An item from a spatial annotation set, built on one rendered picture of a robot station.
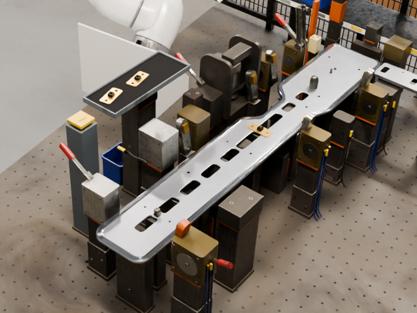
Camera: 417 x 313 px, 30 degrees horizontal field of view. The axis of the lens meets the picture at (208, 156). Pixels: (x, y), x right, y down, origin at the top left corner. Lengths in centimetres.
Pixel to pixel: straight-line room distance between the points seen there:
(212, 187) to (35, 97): 228
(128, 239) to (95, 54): 112
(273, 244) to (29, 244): 81
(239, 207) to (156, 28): 109
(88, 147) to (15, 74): 235
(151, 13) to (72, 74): 161
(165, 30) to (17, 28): 214
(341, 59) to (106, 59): 91
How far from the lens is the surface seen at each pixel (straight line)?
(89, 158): 243
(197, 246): 210
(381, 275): 262
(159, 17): 314
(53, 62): 479
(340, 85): 288
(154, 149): 240
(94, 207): 231
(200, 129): 251
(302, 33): 295
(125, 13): 314
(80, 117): 237
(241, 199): 229
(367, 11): 333
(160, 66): 260
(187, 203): 231
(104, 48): 309
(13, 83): 463
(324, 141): 253
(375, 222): 279
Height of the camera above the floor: 258
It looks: 39 degrees down
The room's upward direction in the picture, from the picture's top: 4 degrees clockwise
